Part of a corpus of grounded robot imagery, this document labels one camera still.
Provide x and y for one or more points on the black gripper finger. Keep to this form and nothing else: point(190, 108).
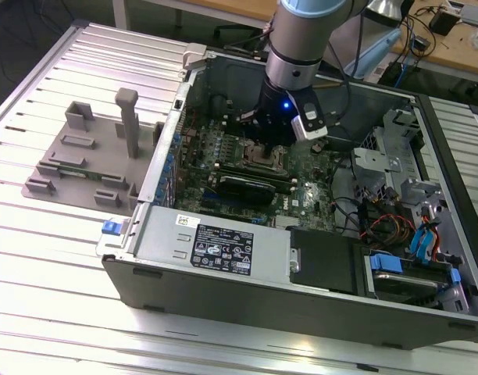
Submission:
point(267, 152)
point(274, 152)

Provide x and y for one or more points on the silver CPU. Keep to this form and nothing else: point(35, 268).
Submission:
point(256, 154)

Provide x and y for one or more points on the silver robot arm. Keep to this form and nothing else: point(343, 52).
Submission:
point(301, 31)

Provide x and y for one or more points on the CPU socket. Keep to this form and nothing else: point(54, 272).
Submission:
point(247, 156)

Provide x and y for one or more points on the black graphics card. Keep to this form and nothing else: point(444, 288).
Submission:
point(245, 192)

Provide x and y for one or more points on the green motherboard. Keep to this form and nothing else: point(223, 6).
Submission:
point(313, 191)

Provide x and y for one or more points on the small silver heat sink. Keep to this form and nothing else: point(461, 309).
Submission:
point(286, 222)

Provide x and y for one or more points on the silver drive cage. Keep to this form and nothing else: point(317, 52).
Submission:
point(373, 161)

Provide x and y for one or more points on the black drive bay cover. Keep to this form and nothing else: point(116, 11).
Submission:
point(325, 261)

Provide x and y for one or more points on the grey power supply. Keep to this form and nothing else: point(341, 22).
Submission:
point(161, 234)

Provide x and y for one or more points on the grey parts rack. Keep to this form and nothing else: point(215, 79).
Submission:
point(106, 160)

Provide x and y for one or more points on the black PC case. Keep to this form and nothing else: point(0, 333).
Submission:
point(223, 308)

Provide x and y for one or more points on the small green device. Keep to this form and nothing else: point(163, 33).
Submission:
point(421, 43)

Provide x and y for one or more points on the blue case latch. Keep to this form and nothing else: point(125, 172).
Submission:
point(109, 228)

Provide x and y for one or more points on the green RAM stick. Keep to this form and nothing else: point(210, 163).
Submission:
point(80, 173)

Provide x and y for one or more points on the white desk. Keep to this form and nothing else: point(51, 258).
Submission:
point(120, 15)

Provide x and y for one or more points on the wooden desk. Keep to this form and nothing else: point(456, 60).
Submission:
point(454, 58)

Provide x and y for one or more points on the hard disk in blue carrier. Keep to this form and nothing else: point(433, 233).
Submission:
point(411, 287)

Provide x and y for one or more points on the black box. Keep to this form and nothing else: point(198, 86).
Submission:
point(443, 22)

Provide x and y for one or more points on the grey flat device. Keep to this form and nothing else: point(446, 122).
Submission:
point(477, 15)

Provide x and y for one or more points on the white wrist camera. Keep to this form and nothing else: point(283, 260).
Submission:
point(301, 131)

